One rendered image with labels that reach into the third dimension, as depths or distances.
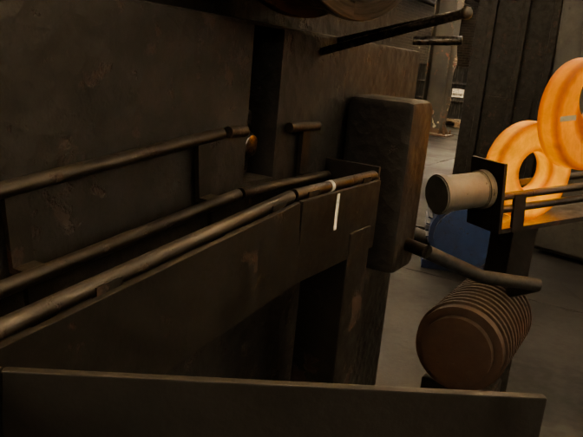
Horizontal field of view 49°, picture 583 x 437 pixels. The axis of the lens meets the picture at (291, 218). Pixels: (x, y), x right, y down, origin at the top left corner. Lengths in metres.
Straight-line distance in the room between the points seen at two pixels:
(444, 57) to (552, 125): 8.66
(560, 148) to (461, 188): 0.14
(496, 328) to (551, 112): 0.30
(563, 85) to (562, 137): 0.07
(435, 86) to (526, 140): 8.57
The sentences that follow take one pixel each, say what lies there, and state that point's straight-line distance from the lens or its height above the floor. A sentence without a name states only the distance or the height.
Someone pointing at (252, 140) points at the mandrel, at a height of 0.74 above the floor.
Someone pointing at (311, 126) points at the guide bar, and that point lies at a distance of 0.79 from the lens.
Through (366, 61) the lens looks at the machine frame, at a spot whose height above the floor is 0.85.
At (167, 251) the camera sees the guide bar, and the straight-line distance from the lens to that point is 0.47.
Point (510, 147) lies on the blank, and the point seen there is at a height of 0.74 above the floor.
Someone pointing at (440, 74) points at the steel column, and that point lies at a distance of 9.57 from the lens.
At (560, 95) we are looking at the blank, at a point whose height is 0.82.
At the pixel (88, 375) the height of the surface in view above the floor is 0.72.
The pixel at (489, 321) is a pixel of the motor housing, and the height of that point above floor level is 0.52.
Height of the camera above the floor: 0.83
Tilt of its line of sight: 14 degrees down
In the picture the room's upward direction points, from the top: 5 degrees clockwise
